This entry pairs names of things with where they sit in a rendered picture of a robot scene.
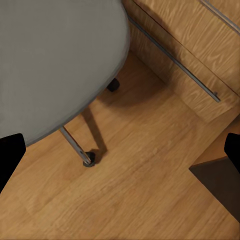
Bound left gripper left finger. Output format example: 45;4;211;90
0;133;26;193

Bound swivel chair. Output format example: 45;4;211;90
0;0;131;167

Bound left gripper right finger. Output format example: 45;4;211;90
224;133;240;173

